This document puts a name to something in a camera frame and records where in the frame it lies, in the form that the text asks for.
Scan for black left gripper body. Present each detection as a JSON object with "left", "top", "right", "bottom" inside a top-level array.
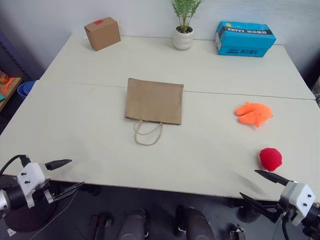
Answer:
[{"left": 31, "top": 162, "right": 60, "bottom": 206}]

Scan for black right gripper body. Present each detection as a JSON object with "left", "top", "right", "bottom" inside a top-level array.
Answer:
[{"left": 274, "top": 196, "right": 298, "bottom": 223}]

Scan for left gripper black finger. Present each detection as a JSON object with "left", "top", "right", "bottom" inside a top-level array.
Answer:
[
  {"left": 53, "top": 181, "right": 85, "bottom": 202},
  {"left": 44, "top": 158, "right": 73, "bottom": 172}
]

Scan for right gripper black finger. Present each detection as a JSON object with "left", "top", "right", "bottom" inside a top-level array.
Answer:
[
  {"left": 239, "top": 191, "right": 279, "bottom": 224},
  {"left": 254, "top": 169, "right": 289, "bottom": 187}
]

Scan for red plush ball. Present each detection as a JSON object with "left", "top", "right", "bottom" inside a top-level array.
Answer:
[{"left": 256, "top": 147, "right": 283, "bottom": 172}]

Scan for black round floor base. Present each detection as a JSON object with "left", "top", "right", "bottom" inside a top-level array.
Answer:
[{"left": 4, "top": 199, "right": 60, "bottom": 233}]

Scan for orange plush toy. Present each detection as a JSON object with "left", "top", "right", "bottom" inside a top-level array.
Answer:
[{"left": 234, "top": 101, "right": 273, "bottom": 128}]

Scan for dark grey rounded shape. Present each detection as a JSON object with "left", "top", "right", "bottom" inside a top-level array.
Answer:
[
  {"left": 117, "top": 208, "right": 151, "bottom": 240},
  {"left": 174, "top": 205, "right": 216, "bottom": 240}
]

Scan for blue round plastic bucket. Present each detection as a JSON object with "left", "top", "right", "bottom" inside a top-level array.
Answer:
[{"left": 16, "top": 80, "right": 36, "bottom": 97}]

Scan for wooden side table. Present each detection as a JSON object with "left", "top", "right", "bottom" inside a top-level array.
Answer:
[{"left": 0, "top": 76, "right": 23, "bottom": 112}]

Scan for orange plastic tongs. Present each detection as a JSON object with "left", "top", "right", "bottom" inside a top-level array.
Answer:
[{"left": 0, "top": 77, "right": 16, "bottom": 93}]

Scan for brown cardboard box, red label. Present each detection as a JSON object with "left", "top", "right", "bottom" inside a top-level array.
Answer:
[{"left": 83, "top": 16, "right": 122, "bottom": 52}]

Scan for blue printed carton box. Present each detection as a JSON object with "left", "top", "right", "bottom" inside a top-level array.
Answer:
[{"left": 214, "top": 20, "right": 277, "bottom": 58}]

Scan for green plant in white pot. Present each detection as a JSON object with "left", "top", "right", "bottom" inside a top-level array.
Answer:
[{"left": 170, "top": 0, "right": 205, "bottom": 51}]

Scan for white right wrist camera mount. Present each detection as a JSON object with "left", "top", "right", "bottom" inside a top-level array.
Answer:
[{"left": 279, "top": 180, "right": 317, "bottom": 227}]

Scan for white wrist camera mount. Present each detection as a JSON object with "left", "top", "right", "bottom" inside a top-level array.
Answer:
[
  {"left": 16, "top": 162, "right": 46, "bottom": 209},
  {"left": 279, "top": 180, "right": 317, "bottom": 227}
]

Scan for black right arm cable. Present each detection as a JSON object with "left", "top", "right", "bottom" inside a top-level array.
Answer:
[{"left": 281, "top": 219, "right": 291, "bottom": 240}]

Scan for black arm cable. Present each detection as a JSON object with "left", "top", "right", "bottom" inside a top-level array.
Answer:
[
  {"left": 0, "top": 154, "right": 31, "bottom": 176},
  {"left": 281, "top": 219, "right": 291, "bottom": 240}
]

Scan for thin white wire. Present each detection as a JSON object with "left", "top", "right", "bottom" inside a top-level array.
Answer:
[{"left": 31, "top": 191, "right": 77, "bottom": 240}]

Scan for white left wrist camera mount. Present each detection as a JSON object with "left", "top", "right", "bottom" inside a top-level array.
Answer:
[{"left": 16, "top": 162, "right": 46, "bottom": 209}]

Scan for small black metal bracket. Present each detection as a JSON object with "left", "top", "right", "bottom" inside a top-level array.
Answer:
[{"left": 228, "top": 223, "right": 249, "bottom": 240}]

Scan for small black bracket with red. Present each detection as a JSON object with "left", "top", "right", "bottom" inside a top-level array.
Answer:
[{"left": 89, "top": 211, "right": 115, "bottom": 240}]

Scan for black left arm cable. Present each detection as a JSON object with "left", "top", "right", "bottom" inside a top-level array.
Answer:
[{"left": 0, "top": 154, "right": 31, "bottom": 176}]

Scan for brown paper bag with handles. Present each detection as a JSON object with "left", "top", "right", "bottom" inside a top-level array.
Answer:
[{"left": 124, "top": 77, "right": 185, "bottom": 146}]

